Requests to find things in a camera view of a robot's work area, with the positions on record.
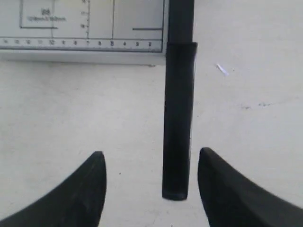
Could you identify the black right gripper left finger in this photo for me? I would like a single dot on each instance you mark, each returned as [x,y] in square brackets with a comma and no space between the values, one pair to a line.
[77,202]

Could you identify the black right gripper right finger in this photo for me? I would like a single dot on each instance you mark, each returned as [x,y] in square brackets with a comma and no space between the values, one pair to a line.
[232,200]

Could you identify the black cutter blade arm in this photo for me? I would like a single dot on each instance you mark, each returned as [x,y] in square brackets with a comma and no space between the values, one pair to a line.
[179,97]

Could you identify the grey paper cutter base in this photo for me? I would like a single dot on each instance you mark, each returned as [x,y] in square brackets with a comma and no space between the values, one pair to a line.
[84,31]

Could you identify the small white paper scrap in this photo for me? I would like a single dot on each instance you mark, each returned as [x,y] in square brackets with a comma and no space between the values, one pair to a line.
[222,70]

